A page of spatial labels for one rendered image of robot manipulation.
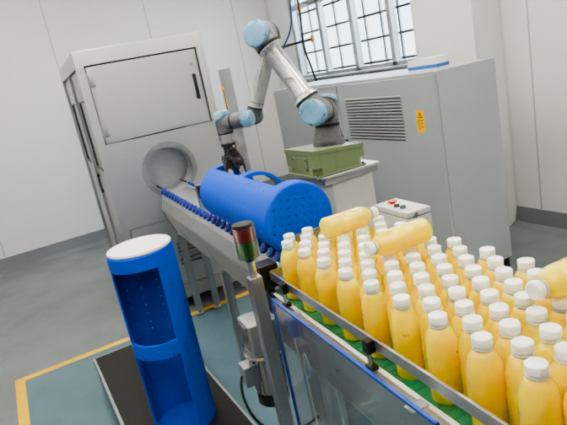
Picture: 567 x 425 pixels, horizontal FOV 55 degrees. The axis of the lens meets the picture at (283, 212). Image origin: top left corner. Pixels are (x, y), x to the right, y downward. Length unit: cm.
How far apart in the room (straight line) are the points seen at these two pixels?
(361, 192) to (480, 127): 142
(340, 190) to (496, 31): 260
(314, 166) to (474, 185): 162
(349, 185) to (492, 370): 154
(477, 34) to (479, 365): 370
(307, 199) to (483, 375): 114
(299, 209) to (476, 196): 195
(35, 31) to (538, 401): 656
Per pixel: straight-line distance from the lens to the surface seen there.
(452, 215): 368
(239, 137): 345
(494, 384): 114
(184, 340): 248
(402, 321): 129
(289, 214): 204
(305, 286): 171
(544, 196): 483
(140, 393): 314
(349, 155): 249
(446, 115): 357
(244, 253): 151
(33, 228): 705
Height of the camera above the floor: 165
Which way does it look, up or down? 15 degrees down
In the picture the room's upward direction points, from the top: 11 degrees counter-clockwise
